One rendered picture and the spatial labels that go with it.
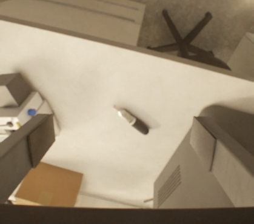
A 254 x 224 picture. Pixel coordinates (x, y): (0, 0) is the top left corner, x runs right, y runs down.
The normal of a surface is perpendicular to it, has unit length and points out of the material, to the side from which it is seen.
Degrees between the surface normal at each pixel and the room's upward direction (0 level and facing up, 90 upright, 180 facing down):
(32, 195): 90
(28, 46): 0
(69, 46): 0
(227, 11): 0
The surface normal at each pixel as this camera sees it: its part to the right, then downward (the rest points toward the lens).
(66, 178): 0.26, -0.73
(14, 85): 0.98, -0.03
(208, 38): -0.14, 0.62
